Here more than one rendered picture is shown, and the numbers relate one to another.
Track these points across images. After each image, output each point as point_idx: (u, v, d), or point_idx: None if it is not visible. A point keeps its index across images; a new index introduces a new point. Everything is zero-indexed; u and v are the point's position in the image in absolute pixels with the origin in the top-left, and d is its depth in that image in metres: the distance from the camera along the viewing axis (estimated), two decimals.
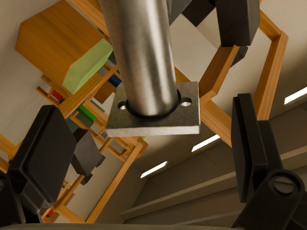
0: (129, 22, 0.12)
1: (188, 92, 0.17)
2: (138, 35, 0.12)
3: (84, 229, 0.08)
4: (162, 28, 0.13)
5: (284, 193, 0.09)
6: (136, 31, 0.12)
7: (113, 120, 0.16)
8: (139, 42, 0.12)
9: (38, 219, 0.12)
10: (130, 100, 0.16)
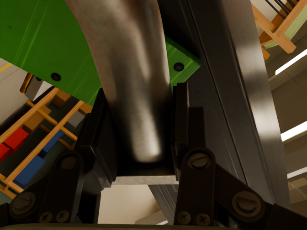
0: (121, 63, 0.10)
1: None
2: (131, 78, 0.10)
3: (84, 229, 0.08)
4: (160, 68, 0.11)
5: (202, 166, 0.10)
6: (129, 74, 0.10)
7: None
8: (132, 85, 0.11)
9: (95, 206, 0.12)
10: (123, 144, 0.14)
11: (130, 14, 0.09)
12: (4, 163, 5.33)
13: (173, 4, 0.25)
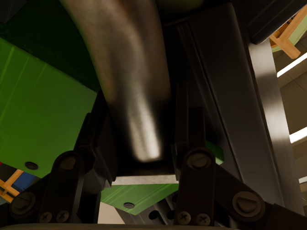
0: (120, 66, 0.10)
1: None
2: (130, 81, 0.10)
3: (84, 229, 0.08)
4: (160, 70, 0.11)
5: (202, 166, 0.10)
6: (129, 76, 0.10)
7: None
8: (132, 87, 0.11)
9: (95, 206, 0.12)
10: (124, 145, 0.14)
11: (129, 18, 0.09)
12: (2, 167, 5.26)
13: (188, 83, 0.18)
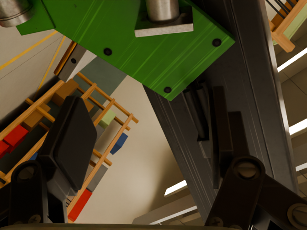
0: None
1: (186, 10, 0.27)
2: None
3: (84, 229, 0.08)
4: None
5: (249, 177, 0.09)
6: None
7: (139, 26, 0.26)
8: None
9: (62, 210, 0.12)
10: (150, 10, 0.25)
11: None
12: (3, 160, 5.33)
13: None
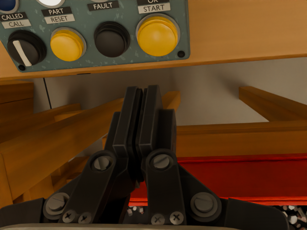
0: None
1: None
2: None
3: (84, 229, 0.08)
4: None
5: (166, 167, 0.10)
6: None
7: None
8: None
9: (121, 209, 0.12)
10: None
11: None
12: None
13: None
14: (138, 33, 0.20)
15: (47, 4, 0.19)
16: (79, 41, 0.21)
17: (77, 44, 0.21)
